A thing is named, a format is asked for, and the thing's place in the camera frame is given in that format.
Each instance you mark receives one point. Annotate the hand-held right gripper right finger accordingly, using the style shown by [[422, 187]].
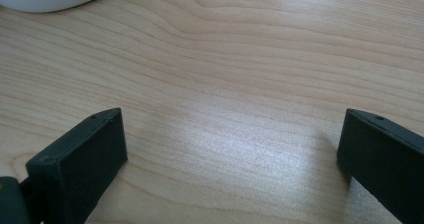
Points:
[[383, 164]]

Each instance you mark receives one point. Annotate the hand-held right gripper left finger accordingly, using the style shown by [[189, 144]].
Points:
[[83, 160]]

